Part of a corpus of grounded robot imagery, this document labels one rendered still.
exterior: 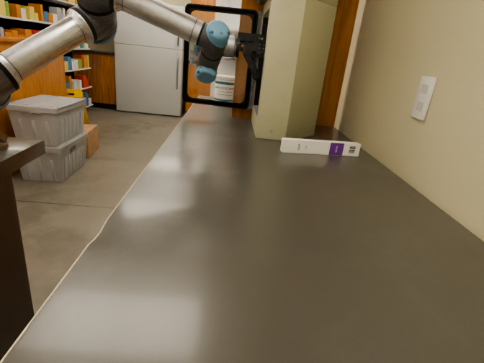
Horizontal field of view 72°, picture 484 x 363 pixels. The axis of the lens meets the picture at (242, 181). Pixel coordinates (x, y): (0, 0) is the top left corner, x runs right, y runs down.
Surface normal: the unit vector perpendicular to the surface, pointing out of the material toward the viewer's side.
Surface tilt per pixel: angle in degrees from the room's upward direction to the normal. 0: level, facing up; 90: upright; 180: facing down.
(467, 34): 90
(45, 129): 95
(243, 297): 0
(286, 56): 90
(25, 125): 95
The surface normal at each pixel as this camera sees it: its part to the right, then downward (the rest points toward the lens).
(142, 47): 0.03, 0.37
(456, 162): -0.99, -0.08
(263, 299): 0.10, -0.93
